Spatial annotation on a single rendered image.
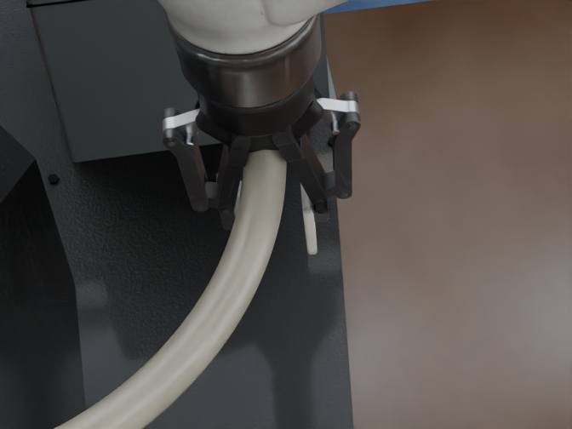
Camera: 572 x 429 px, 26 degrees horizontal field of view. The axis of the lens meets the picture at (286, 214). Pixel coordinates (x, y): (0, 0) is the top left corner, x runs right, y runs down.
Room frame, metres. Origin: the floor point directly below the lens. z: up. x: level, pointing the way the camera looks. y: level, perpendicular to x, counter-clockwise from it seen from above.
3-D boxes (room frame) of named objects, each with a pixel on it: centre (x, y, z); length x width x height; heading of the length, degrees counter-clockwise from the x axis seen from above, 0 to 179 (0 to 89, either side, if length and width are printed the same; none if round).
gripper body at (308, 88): (0.48, 0.02, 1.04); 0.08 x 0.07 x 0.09; 93
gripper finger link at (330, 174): (0.48, -0.03, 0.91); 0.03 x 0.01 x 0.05; 93
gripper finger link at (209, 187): (0.48, 0.05, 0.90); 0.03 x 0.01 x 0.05; 93
